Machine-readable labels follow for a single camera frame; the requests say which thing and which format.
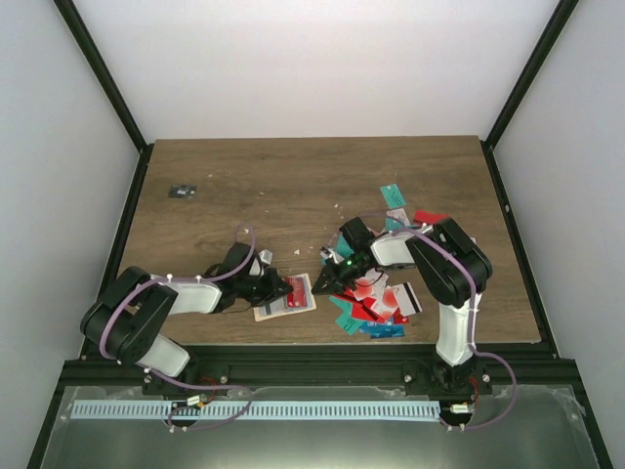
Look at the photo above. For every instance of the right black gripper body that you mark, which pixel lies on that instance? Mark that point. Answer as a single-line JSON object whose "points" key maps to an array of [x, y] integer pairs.
{"points": [[348, 275]]}

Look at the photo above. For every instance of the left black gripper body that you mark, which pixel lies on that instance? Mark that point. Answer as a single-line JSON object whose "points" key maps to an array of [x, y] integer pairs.
{"points": [[257, 292]]}

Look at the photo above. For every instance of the red VIP card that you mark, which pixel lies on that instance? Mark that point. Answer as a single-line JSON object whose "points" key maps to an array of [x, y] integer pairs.
{"points": [[298, 298]]}

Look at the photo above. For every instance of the beige card holder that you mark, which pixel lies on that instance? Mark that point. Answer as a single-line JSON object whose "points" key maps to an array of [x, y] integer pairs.
{"points": [[278, 309]]}

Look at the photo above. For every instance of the red card black stripe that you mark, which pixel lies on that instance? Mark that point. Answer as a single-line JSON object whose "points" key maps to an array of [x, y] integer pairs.
{"points": [[359, 310]]}

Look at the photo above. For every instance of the white card red circle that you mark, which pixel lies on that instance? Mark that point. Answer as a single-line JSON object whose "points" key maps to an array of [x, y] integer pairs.
{"points": [[371, 285]]}

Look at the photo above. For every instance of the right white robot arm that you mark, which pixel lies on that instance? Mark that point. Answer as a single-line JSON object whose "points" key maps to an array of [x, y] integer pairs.
{"points": [[453, 267]]}

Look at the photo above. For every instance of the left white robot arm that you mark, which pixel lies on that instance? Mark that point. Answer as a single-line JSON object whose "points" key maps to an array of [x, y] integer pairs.
{"points": [[126, 322]]}

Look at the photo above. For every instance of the teal VIP card front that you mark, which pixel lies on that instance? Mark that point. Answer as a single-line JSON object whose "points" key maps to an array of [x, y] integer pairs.
{"points": [[348, 323]]}

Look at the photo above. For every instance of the blue card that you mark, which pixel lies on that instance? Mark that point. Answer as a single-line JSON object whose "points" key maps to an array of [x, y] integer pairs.
{"points": [[382, 330]]}

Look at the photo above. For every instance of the white striped card in pile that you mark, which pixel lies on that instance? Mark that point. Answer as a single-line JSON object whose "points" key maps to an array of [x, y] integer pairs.
{"points": [[406, 299]]}

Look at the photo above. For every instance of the far teal card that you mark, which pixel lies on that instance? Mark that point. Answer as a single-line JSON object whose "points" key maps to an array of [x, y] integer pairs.
{"points": [[393, 196]]}

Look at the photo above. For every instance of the far red card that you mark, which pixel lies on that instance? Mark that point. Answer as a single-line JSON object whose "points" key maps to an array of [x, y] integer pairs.
{"points": [[422, 217]]}

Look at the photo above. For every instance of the small black card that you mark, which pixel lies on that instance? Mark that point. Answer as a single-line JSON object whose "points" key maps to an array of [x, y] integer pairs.
{"points": [[182, 191]]}

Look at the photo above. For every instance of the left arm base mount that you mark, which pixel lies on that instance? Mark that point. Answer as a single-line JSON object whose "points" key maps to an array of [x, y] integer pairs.
{"points": [[202, 369]]}

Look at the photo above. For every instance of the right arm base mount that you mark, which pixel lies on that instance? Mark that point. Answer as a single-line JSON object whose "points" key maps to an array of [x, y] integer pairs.
{"points": [[437, 379]]}

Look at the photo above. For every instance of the light blue slotted cable duct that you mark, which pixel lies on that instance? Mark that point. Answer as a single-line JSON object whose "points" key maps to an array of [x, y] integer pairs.
{"points": [[267, 410]]}

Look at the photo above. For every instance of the black frame rail front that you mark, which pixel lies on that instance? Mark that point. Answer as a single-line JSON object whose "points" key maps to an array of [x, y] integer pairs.
{"points": [[381, 364]]}

